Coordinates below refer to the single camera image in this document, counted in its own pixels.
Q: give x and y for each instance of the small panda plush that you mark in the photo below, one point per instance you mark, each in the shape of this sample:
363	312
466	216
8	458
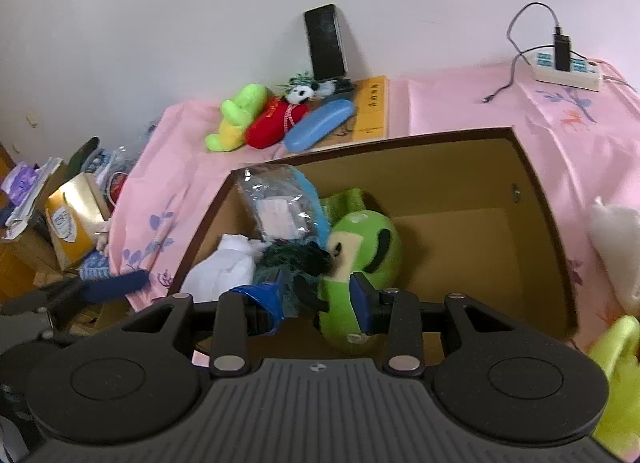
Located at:
304	89

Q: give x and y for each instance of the blue glasses case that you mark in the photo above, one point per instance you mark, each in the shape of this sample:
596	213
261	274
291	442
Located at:
318	124

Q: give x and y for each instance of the white power strip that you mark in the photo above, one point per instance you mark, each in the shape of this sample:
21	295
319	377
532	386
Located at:
582	74

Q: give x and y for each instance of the purple white paper pile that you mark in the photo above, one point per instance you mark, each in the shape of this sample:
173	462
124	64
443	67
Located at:
23	185

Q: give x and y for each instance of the green avocado plush toy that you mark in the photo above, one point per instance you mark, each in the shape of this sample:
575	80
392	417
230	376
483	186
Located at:
361	240

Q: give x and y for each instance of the brown cardboard box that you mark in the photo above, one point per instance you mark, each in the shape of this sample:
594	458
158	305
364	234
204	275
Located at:
472	217

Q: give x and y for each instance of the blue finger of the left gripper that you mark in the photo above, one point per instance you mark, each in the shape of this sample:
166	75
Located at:
113	288

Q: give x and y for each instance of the black charger plug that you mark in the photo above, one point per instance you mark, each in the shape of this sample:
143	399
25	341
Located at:
562	48

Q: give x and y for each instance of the green yellow plush toy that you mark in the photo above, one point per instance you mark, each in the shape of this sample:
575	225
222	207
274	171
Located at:
237	113

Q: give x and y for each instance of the yellow book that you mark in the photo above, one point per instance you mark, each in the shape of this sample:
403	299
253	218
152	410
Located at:
369	123

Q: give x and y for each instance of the yellow paper bag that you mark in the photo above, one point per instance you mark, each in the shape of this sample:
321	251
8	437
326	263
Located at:
75	213

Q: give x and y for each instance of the pink deer print tablecloth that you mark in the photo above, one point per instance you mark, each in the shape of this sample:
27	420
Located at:
582	145

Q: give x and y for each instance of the black cloth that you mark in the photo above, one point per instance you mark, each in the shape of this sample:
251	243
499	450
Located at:
297	268

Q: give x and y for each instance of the red plush toy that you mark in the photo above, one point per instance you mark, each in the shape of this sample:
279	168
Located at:
277	120

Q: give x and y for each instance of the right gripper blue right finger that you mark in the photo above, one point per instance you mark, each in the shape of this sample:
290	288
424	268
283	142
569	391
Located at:
366	304

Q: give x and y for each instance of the blue patterned cloth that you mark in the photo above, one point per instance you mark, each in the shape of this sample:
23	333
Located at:
94	267

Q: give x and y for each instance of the white plush toy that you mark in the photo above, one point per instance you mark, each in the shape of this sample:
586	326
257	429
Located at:
614	233

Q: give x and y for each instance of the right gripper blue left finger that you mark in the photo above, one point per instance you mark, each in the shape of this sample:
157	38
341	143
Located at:
263	302

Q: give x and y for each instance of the blue snowflake plastic package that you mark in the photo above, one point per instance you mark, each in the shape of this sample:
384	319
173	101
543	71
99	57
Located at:
284	203

